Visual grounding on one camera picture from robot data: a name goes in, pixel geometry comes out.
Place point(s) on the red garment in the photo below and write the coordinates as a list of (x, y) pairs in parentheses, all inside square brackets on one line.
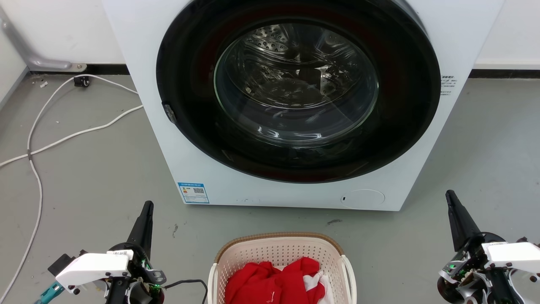
[(261, 283)]

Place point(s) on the round white filter cover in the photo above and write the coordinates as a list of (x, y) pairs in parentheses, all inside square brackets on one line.
[(363, 199)]

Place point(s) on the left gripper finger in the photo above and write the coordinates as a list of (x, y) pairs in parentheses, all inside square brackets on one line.
[(138, 230), (147, 232)]

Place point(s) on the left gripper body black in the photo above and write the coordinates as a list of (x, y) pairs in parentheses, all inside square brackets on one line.
[(141, 270)]

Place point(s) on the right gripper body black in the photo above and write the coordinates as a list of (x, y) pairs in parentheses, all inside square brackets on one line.
[(468, 270)]

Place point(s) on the grey washer door latch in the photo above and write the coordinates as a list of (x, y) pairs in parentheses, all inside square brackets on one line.
[(169, 113)]

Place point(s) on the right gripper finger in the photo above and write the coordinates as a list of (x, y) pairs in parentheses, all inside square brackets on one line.
[(468, 226), (454, 223)]

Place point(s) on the black round washer door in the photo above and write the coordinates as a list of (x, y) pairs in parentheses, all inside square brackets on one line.
[(190, 105)]

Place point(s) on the cream perforated laundry basket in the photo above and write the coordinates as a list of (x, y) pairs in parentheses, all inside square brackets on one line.
[(278, 249)]

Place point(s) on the white garment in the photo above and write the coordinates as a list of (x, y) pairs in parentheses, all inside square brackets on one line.
[(325, 285)]

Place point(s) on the grey drain pipe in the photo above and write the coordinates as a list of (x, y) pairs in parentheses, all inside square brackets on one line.
[(25, 52)]

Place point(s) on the small black caster wheel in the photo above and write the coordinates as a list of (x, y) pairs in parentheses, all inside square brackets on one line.
[(81, 81)]

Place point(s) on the white front-load washing machine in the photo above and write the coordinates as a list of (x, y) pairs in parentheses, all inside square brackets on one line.
[(447, 38)]

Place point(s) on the teal plastic bracket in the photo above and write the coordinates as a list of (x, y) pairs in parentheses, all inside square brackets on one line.
[(49, 293)]

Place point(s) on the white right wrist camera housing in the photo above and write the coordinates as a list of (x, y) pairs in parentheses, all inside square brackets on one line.
[(514, 253)]

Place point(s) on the small printed text sticker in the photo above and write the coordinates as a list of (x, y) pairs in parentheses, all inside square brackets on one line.
[(447, 84)]

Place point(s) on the blue energy label sticker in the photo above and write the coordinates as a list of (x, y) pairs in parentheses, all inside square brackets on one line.
[(193, 192)]

